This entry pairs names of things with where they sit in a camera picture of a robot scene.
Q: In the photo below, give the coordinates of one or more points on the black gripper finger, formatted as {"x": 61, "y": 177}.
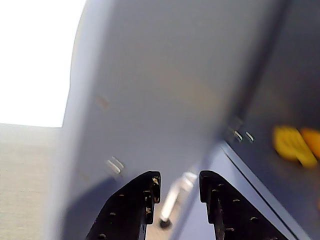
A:
{"x": 130, "y": 207}
{"x": 232, "y": 212}

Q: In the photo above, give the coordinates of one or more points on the blue cabinet door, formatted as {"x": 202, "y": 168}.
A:
{"x": 162, "y": 75}

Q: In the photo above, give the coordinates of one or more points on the blue oven door with window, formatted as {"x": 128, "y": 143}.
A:
{"x": 300, "y": 62}

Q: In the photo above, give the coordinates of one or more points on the yellow toy item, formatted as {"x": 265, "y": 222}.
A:
{"x": 291, "y": 145}

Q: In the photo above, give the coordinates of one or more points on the orange toy item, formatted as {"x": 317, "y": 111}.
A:
{"x": 312, "y": 140}

